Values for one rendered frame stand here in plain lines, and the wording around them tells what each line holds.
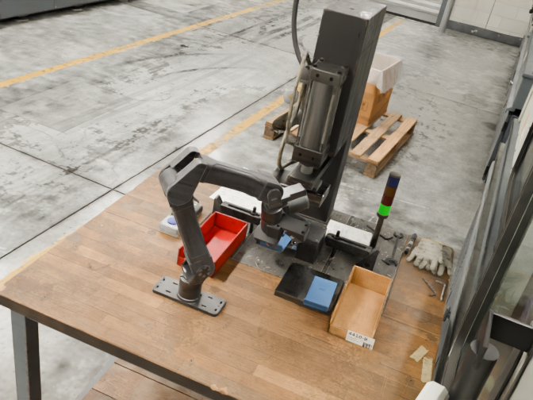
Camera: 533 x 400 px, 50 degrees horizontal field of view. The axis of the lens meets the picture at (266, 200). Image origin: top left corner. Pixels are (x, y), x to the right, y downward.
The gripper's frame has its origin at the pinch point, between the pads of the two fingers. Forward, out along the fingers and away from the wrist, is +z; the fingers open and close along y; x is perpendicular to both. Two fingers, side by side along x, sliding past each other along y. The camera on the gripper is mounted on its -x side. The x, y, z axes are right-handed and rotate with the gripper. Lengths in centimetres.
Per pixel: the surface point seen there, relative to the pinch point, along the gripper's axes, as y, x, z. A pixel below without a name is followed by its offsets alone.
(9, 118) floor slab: 118, 263, 172
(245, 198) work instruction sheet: 28.9, 22.4, 26.5
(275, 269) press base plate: -0.9, -2.3, 12.2
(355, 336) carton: -16.0, -32.0, 1.8
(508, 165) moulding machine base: 115, -68, 57
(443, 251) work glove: 38, -50, 28
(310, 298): -8.7, -16.4, 5.6
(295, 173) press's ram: 20.8, 1.1, -8.7
